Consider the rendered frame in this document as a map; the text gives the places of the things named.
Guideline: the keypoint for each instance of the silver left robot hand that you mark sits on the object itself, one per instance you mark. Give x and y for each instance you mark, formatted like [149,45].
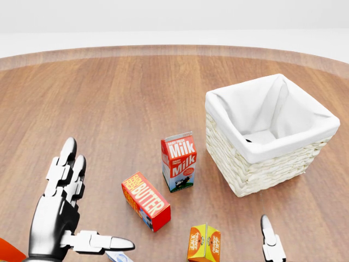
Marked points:
[51,218]

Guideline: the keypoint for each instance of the white wicker basket with liner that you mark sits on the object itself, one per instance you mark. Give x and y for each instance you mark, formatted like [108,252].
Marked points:
[270,128]

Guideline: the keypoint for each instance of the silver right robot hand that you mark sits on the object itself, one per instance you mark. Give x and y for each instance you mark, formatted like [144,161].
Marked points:
[270,240]

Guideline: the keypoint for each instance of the orange juice carton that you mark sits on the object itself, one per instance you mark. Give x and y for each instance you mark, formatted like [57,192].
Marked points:
[204,244]

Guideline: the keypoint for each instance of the red and white milk carton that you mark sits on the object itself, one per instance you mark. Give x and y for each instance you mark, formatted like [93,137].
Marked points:
[180,163]

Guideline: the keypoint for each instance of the small white and blue box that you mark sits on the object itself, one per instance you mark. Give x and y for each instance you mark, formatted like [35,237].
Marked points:
[117,257]

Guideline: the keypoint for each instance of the red butter box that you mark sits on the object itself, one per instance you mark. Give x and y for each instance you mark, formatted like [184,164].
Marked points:
[145,200]

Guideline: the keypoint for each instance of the red-orange tin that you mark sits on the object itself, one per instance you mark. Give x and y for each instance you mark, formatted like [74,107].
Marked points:
[9,252]

